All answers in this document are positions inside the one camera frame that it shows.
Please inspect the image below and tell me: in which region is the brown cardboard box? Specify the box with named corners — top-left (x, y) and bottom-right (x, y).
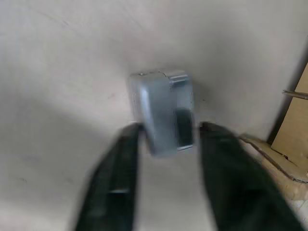
top-left (237, 49), bottom-right (308, 185)

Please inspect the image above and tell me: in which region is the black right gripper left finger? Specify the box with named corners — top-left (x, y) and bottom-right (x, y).
top-left (78, 122), bottom-right (144, 231)

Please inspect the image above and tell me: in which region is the grey metal box part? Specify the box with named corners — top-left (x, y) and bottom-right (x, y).
top-left (128, 69), bottom-right (195, 158)

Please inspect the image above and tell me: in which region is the thin metal rod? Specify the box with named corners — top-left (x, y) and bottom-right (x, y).
top-left (282, 89), bottom-right (308, 100)

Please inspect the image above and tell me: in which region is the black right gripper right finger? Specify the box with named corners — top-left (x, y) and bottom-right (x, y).
top-left (197, 121), bottom-right (307, 231)

